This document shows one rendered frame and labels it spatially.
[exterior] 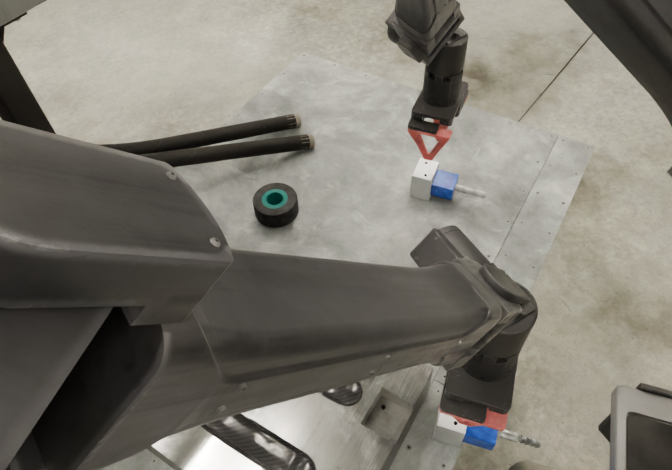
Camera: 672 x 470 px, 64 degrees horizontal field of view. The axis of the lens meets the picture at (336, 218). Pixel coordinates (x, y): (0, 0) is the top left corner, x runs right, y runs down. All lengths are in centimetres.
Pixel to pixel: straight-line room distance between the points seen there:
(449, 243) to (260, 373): 36
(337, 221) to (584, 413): 105
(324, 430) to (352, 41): 243
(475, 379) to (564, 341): 127
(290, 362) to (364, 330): 5
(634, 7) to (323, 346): 28
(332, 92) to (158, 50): 191
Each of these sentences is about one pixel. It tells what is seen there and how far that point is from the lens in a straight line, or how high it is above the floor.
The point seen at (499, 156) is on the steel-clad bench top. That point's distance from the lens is 111.
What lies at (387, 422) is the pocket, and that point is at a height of 86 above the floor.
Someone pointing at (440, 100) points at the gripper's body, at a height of 103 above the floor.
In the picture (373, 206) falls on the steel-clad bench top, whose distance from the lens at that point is 99.
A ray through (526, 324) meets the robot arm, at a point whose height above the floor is 112.
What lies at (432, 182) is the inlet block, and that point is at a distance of 98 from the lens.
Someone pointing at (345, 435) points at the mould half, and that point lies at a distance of 69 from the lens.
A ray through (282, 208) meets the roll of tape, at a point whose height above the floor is 83.
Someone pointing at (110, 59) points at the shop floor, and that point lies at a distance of 309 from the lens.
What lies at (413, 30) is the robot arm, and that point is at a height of 118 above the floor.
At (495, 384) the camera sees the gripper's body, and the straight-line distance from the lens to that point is 59.
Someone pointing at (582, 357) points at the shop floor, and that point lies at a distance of 184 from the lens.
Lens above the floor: 155
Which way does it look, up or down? 50 degrees down
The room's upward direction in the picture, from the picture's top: 3 degrees counter-clockwise
